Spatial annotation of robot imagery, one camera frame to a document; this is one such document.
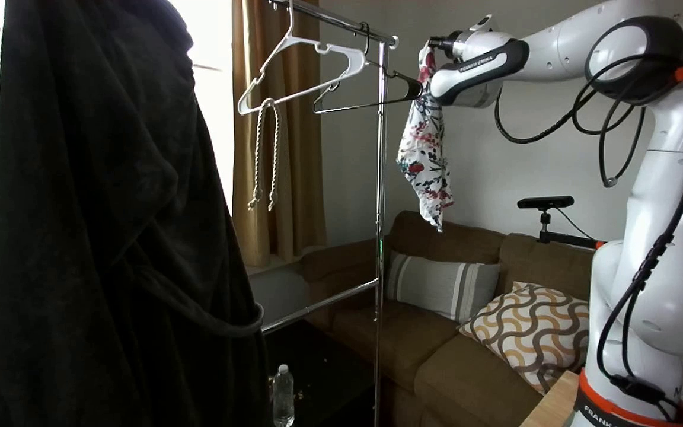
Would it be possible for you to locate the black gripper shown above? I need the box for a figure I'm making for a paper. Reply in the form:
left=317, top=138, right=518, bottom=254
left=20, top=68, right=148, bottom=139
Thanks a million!
left=426, top=31, right=466, bottom=67

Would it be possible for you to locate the white floral towel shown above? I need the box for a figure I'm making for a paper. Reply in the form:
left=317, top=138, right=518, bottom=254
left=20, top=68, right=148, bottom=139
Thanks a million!
left=393, top=45, right=454, bottom=235

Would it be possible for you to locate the black hanger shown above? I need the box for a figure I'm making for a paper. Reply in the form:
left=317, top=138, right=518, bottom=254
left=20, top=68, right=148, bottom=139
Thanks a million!
left=312, top=22, right=426, bottom=118

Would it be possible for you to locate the white plastic hanger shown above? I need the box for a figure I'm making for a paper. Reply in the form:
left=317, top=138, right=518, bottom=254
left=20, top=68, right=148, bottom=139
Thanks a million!
left=235, top=0, right=369, bottom=118

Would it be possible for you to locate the metal clothes rack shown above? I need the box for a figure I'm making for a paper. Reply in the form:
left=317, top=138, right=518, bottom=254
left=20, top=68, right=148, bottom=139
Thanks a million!
left=258, top=0, right=401, bottom=427

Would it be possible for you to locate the brown curtain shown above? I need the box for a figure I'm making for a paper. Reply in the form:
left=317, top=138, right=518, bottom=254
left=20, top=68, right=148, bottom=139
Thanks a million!
left=229, top=0, right=327, bottom=271

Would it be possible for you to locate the bright window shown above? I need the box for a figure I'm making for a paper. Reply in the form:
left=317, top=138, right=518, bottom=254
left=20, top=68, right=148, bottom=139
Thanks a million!
left=0, top=0, right=236, bottom=287

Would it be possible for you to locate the grey striped pillow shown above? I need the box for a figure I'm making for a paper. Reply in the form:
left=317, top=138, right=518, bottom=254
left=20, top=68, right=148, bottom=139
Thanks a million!
left=387, top=251, right=503, bottom=324

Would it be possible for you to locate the brown sofa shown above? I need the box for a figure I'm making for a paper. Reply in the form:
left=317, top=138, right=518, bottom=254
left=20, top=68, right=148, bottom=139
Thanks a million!
left=301, top=208, right=597, bottom=427

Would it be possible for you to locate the wavy patterned pillow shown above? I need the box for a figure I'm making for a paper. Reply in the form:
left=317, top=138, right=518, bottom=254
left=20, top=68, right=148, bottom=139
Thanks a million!
left=457, top=280, right=593, bottom=399

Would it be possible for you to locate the black hanging robe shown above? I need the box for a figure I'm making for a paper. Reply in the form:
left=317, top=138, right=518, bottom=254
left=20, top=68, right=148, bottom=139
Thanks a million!
left=0, top=0, right=267, bottom=427

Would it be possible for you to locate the clear plastic bottle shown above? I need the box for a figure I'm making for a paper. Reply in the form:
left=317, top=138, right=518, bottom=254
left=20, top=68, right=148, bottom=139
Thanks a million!
left=267, top=362, right=299, bottom=427

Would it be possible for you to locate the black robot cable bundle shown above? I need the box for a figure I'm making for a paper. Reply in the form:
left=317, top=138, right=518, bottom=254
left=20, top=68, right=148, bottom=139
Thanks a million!
left=491, top=13, right=683, bottom=413

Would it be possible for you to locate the black camera on stand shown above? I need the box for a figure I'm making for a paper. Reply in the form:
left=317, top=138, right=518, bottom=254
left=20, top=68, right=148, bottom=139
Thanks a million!
left=514, top=194, right=599, bottom=248

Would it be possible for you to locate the white bead necklace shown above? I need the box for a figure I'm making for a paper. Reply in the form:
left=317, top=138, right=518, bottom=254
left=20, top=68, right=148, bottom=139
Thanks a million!
left=247, top=98, right=282, bottom=214

